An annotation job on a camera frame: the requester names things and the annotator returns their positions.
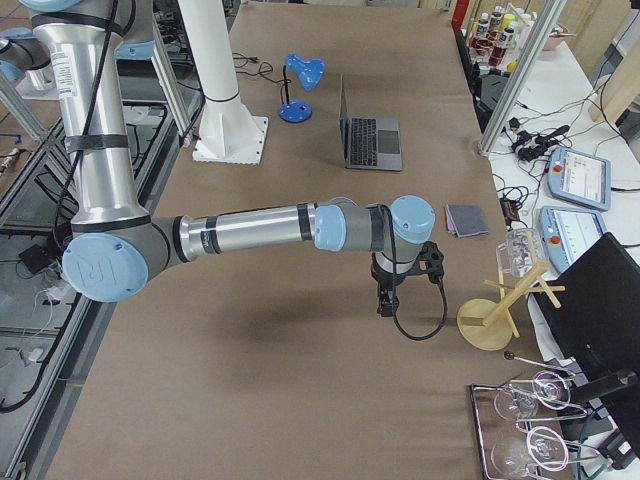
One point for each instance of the black monitor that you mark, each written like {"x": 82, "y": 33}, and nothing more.
{"x": 597, "y": 323}

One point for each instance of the clear glass mug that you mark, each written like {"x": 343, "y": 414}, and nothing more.
{"x": 519, "y": 252}

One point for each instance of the wooden cup stand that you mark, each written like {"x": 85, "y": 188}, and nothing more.
{"x": 487, "y": 325}

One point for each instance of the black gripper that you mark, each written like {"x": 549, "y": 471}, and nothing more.
{"x": 384, "y": 280}

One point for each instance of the grey folded cloth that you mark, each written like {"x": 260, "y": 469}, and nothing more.
{"x": 465, "y": 220}

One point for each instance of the lower teach pendant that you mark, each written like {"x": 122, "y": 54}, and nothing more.
{"x": 568, "y": 233}

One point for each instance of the lower wine glass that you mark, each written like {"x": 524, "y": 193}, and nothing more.
{"x": 533, "y": 454}

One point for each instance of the grey laptop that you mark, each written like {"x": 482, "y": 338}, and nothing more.
{"x": 369, "y": 143}

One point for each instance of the wire glass rack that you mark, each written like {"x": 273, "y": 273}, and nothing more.
{"x": 519, "y": 426}

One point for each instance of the bottle rack with bottles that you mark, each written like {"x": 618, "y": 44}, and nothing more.
{"x": 495, "y": 33}

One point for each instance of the aluminium frame post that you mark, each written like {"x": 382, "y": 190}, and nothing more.
{"x": 538, "y": 36}

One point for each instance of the upper wine glass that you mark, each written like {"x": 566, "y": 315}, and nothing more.
{"x": 520, "y": 399}

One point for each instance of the blue desk lamp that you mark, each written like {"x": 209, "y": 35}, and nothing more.
{"x": 308, "y": 72}

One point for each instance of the upper teach pendant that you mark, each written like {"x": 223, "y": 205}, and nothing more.
{"x": 580, "y": 178}

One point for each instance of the wine glass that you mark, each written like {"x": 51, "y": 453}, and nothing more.
{"x": 520, "y": 399}
{"x": 533, "y": 454}

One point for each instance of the teach pendant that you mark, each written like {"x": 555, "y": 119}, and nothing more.
{"x": 568, "y": 233}
{"x": 580, "y": 178}

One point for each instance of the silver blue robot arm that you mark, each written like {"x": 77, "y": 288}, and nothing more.
{"x": 117, "y": 247}
{"x": 23, "y": 56}

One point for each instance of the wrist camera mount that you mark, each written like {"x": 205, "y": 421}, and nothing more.
{"x": 431, "y": 262}

